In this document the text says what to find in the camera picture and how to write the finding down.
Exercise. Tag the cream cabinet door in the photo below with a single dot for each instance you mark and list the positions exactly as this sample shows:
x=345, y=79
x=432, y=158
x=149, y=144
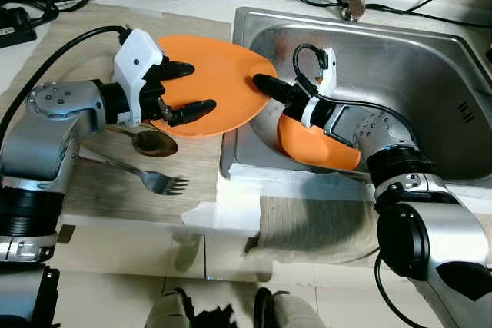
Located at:
x=307, y=270

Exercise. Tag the beige place mat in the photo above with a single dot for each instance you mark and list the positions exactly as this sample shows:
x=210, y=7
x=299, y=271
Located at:
x=200, y=22

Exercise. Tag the grey robot right leg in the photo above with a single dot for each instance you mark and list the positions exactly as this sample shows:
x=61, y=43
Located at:
x=296, y=313

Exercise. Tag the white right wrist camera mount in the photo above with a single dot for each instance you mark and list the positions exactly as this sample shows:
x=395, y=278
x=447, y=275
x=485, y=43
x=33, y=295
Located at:
x=310, y=113

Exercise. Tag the white paper sheet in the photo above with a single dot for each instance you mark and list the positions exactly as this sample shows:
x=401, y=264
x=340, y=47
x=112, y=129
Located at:
x=231, y=205

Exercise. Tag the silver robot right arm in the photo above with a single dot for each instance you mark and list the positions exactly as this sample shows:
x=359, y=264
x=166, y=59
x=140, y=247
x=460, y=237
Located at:
x=446, y=228

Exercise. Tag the grey robot left leg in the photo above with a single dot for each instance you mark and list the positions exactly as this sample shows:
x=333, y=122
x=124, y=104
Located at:
x=169, y=313

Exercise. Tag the orange bowl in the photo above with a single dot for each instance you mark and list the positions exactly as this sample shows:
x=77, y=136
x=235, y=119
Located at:
x=307, y=147

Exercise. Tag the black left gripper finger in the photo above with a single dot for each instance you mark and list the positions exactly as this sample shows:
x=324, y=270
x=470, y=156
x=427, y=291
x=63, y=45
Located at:
x=178, y=69
x=192, y=111

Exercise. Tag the cream drawer front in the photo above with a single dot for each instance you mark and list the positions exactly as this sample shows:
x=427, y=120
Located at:
x=138, y=251

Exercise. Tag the stainless steel sink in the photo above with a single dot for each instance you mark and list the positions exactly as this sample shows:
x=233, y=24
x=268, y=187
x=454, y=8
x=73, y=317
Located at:
x=415, y=74

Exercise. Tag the black robot pelvis part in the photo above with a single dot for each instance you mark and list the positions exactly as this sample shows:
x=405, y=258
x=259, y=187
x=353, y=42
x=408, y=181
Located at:
x=214, y=319

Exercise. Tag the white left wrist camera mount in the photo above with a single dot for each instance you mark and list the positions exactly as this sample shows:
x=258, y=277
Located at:
x=138, y=55

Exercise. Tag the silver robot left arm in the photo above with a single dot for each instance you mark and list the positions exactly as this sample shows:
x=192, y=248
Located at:
x=46, y=136

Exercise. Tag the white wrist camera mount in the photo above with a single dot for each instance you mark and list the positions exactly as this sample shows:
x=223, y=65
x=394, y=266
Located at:
x=310, y=113
x=138, y=55

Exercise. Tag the beige hanging towel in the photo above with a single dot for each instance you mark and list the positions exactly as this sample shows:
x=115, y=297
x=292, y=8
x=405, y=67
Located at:
x=307, y=220

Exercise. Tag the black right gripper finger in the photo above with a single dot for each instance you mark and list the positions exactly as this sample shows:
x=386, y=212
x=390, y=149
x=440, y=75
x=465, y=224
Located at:
x=275, y=88

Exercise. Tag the grey robot leg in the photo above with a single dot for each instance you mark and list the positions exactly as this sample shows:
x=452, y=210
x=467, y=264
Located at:
x=296, y=313
x=169, y=313

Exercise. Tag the orange plate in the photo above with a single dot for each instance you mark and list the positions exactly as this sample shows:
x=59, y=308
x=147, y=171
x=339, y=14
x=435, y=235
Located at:
x=223, y=82

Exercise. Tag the metal fork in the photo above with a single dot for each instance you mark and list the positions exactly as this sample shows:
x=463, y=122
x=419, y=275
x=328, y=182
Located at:
x=165, y=183

